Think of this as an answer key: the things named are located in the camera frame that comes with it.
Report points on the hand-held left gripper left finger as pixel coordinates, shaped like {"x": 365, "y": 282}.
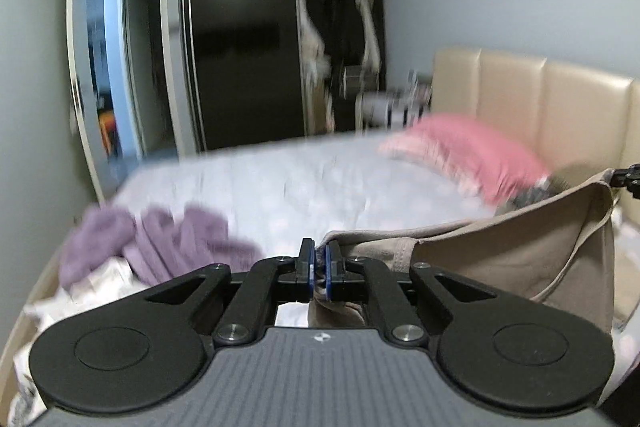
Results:
{"x": 306, "y": 269}

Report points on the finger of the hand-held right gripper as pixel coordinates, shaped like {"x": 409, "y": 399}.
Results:
{"x": 627, "y": 179}

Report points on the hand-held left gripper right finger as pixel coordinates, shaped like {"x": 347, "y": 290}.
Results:
{"x": 333, "y": 272}

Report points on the beige t-shirt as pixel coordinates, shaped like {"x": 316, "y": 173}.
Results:
{"x": 500, "y": 257}

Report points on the beige padded headboard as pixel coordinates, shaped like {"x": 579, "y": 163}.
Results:
{"x": 575, "y": 117}

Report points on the bed with dotted sheet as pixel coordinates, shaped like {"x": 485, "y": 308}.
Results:
{"x": 300, "y": 187}

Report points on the grey patterned cloth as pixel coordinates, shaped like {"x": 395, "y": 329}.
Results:
{"x": 545, "y": 189}

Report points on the purple fleece garment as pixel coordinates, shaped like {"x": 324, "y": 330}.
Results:
{"x": 165, "y": 242}

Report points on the pink pillow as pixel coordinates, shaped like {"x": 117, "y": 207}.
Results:
{"x": 465, "y": 147}

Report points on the cluttered white nightstand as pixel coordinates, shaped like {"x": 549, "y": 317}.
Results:
{"x": 392, "y": 109}

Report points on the grey box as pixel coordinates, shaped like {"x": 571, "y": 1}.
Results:
{"x": 361, "y": 81}

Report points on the white crumpled garment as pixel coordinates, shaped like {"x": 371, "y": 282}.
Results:
{"x": 100, "y": 279}

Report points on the white hanging garment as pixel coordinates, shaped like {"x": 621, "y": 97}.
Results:
{"x": 369, "y": 27}
{"x": 312, "y": 52}

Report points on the dark sliding door wardrobe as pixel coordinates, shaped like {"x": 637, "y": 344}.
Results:
{"x": 240, "y": 32}

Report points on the white room door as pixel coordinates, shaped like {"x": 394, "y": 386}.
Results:
{"x": 80, "y": 57}

